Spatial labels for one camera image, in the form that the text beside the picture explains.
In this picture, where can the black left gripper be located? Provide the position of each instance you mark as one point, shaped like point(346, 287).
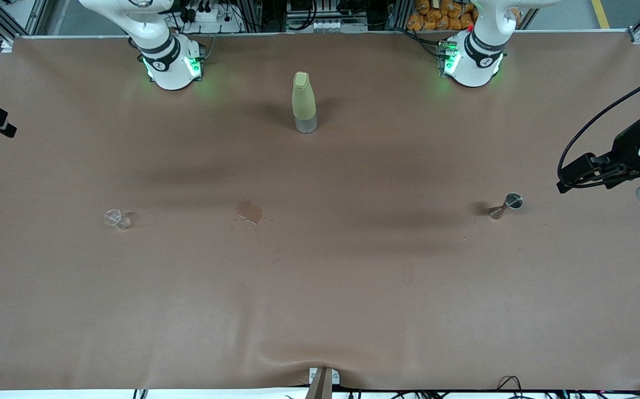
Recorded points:
point(626, 148)

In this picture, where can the steel jigger measuring cup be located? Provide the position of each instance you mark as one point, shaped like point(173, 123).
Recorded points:
point(514, 200)

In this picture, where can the clear glass cup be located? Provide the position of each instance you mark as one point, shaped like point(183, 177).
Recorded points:
point(113, 217)

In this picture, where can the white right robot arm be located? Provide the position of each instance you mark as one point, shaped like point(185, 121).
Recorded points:
point(173, 72)

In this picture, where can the orange snack pile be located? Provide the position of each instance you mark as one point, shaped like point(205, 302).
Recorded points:
point(442, 16)

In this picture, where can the white power strip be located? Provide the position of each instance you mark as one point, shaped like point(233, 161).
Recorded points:
point(214, 25)

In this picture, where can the brown liquid spill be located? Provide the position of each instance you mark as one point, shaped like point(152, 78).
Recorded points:
point(249, 211)

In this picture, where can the white terminal block row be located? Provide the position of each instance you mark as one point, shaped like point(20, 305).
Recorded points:
point(336, 25)

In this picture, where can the green bottle with clear base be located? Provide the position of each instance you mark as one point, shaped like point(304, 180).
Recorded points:
point(303, 100)

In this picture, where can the brown table mat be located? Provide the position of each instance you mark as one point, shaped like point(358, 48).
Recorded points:
point(320, 288)

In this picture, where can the aluminium cell frame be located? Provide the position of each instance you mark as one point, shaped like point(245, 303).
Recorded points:
point(639, 36)

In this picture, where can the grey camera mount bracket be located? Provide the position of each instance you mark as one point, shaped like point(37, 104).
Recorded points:
point(320, 385)

